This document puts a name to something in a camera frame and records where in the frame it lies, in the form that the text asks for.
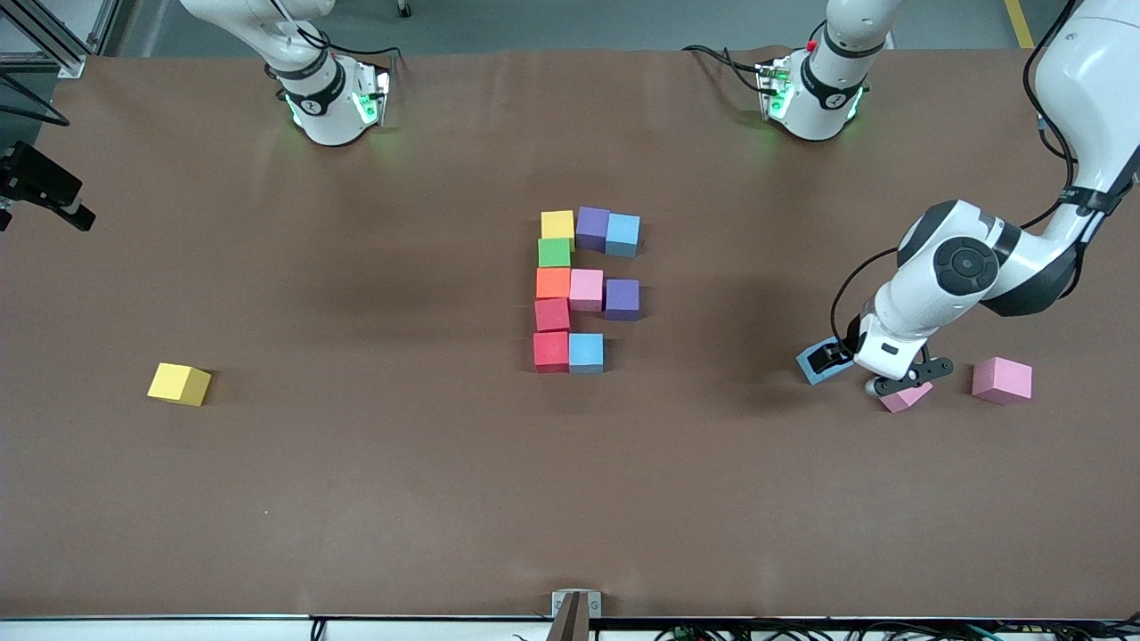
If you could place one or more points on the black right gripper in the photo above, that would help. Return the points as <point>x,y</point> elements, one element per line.
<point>36,181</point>

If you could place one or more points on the blue foam cube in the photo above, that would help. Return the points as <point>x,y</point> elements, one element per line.
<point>586,352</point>
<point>810,367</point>
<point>622,235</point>

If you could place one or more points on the red foam cube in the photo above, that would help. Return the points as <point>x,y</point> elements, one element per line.
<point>550,350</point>
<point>552,314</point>

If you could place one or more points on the purple foam cube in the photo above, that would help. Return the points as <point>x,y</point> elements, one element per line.
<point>593,229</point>
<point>622,299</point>

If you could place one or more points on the green foam cube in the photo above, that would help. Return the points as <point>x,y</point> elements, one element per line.
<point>554,253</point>

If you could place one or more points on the pink foam cube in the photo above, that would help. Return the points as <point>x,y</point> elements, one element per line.
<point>1002,380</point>
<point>586,290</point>
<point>904,399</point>

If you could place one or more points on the brown table mat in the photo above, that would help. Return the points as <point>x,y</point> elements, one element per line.
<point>499,534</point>

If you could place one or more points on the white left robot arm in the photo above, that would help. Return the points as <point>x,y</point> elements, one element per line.
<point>1095,89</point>

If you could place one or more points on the orange foam cube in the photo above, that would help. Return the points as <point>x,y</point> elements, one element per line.
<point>553,283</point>

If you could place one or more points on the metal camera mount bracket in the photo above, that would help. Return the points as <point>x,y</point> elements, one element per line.
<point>576,614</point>

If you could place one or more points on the aluminium frame profile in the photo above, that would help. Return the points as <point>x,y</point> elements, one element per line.
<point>105,22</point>

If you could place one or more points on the yellow foam cube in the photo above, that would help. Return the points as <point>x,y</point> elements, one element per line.
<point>558,224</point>
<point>179,384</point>

